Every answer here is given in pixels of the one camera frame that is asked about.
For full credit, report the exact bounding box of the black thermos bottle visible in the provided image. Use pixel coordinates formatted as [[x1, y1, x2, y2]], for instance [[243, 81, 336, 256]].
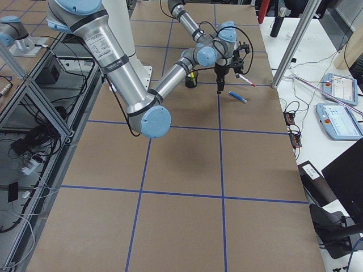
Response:
[[270, 7, 287, 37]]

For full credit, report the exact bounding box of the black braided right cable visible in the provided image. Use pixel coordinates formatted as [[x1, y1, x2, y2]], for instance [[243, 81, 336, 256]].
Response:
[[198, 21, 255, 74]]

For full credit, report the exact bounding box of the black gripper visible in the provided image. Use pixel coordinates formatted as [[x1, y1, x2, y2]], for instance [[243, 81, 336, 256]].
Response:
[[214, 63, 230, 94], [232, 57, 244, 73]]

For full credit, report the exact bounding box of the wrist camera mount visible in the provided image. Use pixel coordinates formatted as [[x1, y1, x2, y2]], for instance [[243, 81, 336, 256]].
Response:
[[237, 41, 250, 55]]

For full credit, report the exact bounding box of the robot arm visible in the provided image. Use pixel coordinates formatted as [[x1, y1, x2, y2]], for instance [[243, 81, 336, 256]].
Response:
[[168, 1, 250, 75], [47, 1, 237, 138]]

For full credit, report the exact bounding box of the upper teach pendant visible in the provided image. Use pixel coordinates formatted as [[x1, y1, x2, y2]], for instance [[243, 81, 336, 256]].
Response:
[[322, 73, 358, 106]]

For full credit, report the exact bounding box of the red marker pen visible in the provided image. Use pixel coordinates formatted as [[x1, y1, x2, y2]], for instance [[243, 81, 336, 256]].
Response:
[[235, 73, 256, 87]]

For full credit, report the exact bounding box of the black mesh pen cup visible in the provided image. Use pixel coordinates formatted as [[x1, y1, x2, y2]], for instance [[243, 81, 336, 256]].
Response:
[[185, 71, 199, 88]]

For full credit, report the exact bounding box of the aluminium frame post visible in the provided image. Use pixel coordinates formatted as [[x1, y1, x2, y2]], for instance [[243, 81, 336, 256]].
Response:
[[271, 0, 321, 89]]

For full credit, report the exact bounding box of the blue marker pen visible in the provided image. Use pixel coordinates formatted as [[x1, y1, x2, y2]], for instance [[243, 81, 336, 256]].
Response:
[[229, 91, 247, 103]]

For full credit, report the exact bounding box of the lower teach pendant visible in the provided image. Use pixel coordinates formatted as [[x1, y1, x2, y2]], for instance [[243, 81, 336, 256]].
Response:
[[315, 103, 362, 141]]

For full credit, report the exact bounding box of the teach pendant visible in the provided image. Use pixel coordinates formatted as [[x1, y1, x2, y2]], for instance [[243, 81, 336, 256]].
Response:
[[315, 103, 362, 141], [322, 73, 358, 106]]

